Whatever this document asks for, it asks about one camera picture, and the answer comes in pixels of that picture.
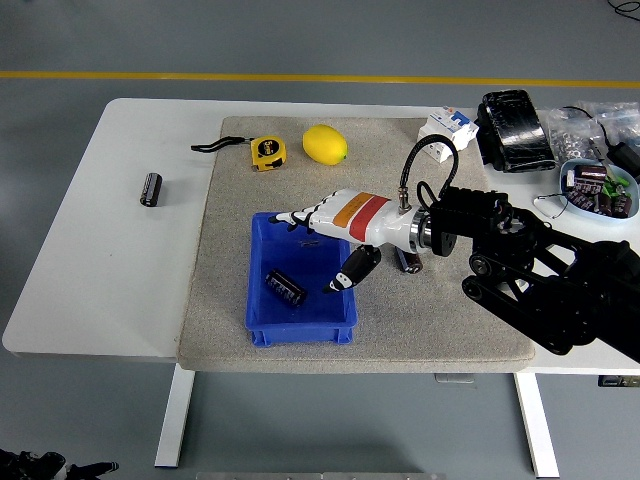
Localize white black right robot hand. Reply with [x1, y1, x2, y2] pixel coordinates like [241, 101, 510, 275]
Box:
[268, 188, 416, 295]

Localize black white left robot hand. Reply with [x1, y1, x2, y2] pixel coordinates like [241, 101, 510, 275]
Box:
[0, 448, 120, 480]

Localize blue plastic box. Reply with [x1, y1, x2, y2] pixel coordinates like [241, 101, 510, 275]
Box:
[243, 210, 358, 347]

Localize yellow lemon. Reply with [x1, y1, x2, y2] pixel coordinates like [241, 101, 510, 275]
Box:
[301, 124, 349, 167]

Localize yellow tape measure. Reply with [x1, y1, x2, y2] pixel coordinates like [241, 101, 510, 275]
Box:
[190, 135, 290, 173]

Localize grey-brown mat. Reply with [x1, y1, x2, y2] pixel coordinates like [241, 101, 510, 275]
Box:
[175, 116, 536, 374]

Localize white blue circuit breaker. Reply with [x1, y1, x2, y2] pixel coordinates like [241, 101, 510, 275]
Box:
[417, 107, 480, 164]

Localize white table leg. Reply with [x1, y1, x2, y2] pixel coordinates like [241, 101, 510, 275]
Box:
[153, 372, 196, 469]
[514, 373, 560, 479]

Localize glossy black case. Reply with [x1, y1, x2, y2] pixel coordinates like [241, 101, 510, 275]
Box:
[473, 89, 558, 174]

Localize light blue bowl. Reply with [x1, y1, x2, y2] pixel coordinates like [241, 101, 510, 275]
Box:
[558, 158, 640, 221]

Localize clear bag of metal nuts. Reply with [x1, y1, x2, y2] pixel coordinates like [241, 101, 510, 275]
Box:
[544, 107, 609, 164]

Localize small green parts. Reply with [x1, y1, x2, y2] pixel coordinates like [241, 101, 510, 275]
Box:
[602, 174, 629, 197]

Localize clear plastic bag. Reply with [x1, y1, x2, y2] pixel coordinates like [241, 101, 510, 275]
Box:
[574, 100, 640, 149]

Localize thin cable loop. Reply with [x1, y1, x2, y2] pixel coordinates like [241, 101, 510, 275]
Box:
[532, 192, 576, 219]

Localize black power brick with cord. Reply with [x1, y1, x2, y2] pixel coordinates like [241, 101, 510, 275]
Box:
[560, 105, 640, 177]

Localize black floor cable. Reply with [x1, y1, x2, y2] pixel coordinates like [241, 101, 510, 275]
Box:
[607, 0, 640, 21]

